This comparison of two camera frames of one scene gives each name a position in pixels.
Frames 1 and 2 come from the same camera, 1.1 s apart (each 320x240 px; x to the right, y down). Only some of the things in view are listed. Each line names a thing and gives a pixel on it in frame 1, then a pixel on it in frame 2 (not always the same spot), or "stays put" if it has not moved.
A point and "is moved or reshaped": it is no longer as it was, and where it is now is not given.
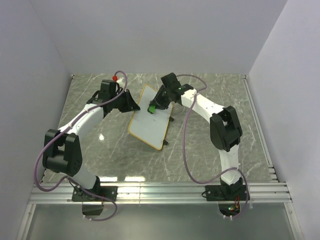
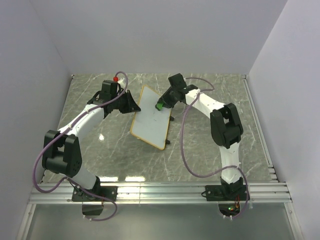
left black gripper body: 120,102 stays put
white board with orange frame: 151,129 stays put
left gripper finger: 130,98 stays put
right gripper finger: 153,101 -> 161,100
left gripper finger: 131,106 stays put
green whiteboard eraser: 152,109 is moved or reshaped
